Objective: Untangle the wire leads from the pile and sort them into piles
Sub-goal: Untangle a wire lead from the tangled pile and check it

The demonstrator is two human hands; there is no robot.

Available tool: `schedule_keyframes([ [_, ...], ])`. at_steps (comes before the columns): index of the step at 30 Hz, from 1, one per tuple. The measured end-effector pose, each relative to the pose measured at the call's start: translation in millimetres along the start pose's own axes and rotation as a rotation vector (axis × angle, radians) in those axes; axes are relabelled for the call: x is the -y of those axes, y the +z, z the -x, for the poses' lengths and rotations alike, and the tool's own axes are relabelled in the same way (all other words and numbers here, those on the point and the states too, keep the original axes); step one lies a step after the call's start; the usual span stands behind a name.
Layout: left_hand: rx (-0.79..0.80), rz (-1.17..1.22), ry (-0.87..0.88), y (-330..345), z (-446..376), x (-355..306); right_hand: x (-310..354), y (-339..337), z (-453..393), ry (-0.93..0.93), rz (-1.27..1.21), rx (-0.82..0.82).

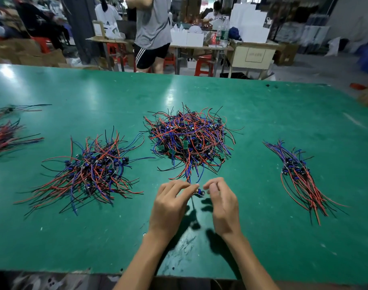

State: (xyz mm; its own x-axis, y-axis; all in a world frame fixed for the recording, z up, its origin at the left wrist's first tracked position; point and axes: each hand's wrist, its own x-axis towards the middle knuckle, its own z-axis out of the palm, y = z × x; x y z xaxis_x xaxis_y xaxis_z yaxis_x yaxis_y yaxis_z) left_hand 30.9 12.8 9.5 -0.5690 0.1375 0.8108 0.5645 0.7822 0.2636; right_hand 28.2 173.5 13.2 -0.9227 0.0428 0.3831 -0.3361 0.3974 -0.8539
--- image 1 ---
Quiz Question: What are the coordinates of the person's left hand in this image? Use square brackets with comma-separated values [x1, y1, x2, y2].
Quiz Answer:
[149, 180, 201, 240]

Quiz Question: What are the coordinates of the person's right hand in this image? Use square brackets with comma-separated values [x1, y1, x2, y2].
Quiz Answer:
[203, 177, 243, 240]

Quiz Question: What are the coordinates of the pile of wires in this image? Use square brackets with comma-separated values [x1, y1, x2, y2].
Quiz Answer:
[143, 106, 237, 185]

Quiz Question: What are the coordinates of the small bunch of set-aside wires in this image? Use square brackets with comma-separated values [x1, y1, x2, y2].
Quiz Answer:
[263, 140, 348, 226]

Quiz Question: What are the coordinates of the sorted wire bundle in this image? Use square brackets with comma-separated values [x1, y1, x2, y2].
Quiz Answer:
[15, 126, 153, 216]
[0, 119, 45, 162]

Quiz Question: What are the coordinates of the person's right forearm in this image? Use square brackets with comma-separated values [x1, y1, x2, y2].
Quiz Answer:
[222, 232, 280, 290]

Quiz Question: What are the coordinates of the person's left forearm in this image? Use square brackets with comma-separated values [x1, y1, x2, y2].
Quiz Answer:
[113, 229, 179, 290]

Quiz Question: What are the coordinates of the cream cabinet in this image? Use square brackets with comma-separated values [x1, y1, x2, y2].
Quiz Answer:
[228, 41, 280, 79]

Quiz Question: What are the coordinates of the long wooden work table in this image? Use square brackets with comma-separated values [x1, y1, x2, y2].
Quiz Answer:
[86, 36, 280, 76]

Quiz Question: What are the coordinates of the brown cardboard box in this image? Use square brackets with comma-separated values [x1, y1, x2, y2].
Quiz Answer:
[275, 42, 300, 66]

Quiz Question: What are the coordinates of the row of white containers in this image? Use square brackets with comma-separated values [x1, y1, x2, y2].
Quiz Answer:
[170, 26, 205, 48]

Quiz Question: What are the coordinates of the dark blue bag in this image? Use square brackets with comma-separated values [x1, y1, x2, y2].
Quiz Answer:
[228, 26, 243, 41]

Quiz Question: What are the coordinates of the stack of white boxes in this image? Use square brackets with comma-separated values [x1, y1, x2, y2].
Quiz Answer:
[230, 2, 271, 44]

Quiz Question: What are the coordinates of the dark pillar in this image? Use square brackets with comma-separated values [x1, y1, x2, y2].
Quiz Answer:
[62, 0, 103, 64]

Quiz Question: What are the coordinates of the row of cardboard boxes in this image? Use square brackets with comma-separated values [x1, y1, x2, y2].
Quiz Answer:
[0, 38, 67, 67]

